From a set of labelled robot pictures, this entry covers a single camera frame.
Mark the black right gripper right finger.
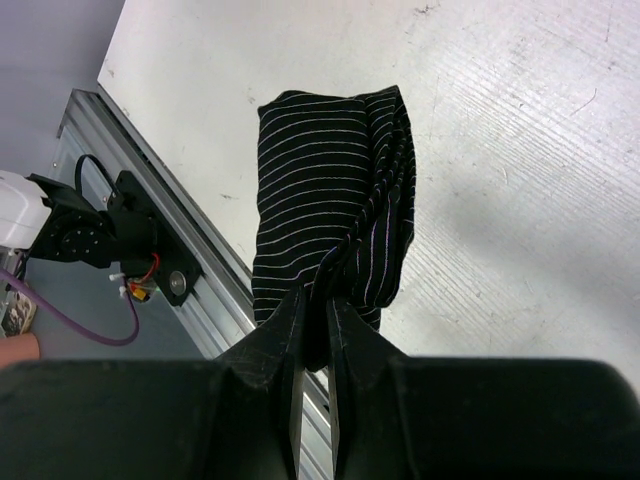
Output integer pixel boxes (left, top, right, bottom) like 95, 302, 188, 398
326, 299, 411, 479

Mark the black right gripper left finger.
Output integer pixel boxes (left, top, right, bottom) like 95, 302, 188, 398
214, 287, 306, 479

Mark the black striped underwear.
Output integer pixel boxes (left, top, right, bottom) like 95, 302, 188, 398
251, 86, 416, 372

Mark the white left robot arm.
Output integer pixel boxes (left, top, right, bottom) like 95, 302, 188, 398
0, 171, 51, 250

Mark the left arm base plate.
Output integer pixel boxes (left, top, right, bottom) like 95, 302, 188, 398
28, 154, 202, 306

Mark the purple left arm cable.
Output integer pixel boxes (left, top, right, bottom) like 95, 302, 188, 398
0, 267, 141, 346

